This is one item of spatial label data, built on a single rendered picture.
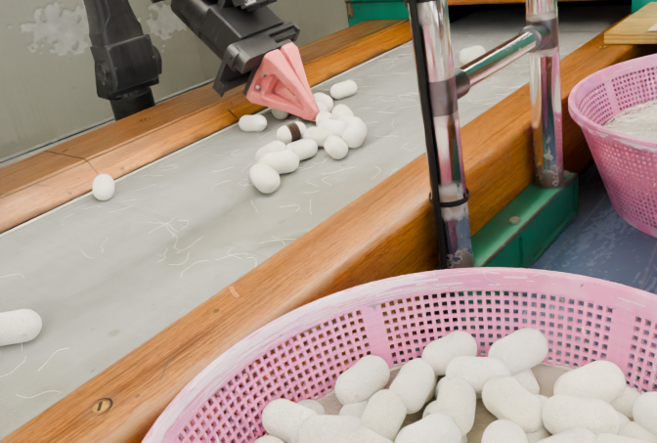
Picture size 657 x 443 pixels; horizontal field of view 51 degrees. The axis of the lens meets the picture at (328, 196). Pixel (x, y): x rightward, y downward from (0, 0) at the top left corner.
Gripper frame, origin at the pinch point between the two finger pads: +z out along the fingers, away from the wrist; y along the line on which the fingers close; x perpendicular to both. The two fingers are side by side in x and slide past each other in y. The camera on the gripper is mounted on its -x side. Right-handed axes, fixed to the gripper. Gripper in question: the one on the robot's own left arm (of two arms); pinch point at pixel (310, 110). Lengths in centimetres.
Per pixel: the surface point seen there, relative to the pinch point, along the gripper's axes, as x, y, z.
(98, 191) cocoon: 5.3, -21.9, -5.3
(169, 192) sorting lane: 3.1, -17.7, -0.9
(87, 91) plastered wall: 152, 84, -123
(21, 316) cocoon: -5.4, -37.4, 5.7
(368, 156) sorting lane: -6.1, -5.5, 9.5
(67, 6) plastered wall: 129, 87, -143
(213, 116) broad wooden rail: 8.4, -3.0, -9.0
